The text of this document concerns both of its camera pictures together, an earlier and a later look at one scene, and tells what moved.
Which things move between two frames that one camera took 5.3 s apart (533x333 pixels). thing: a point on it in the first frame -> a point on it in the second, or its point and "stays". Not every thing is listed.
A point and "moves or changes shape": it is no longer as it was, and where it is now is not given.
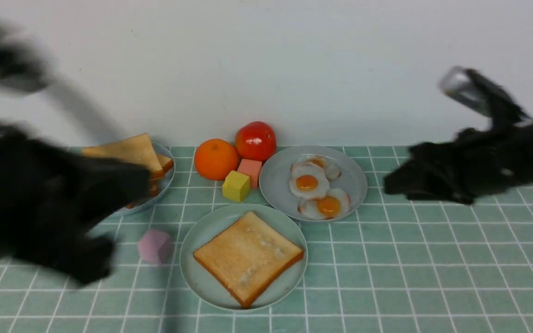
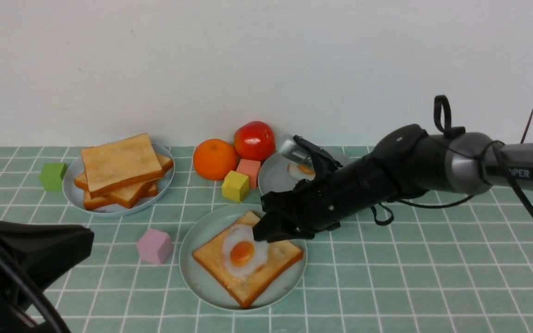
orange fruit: x=214 y=159 stays
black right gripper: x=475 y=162 -> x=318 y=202
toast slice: x=246 y=256 stays
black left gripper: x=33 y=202 -> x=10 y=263
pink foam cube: x=156 y=247 stays
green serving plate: x=206 y=225 stays
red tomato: x=256 y=141 stays
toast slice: x=138 y=150 stays
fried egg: x=308 y=181 moves or changes shape
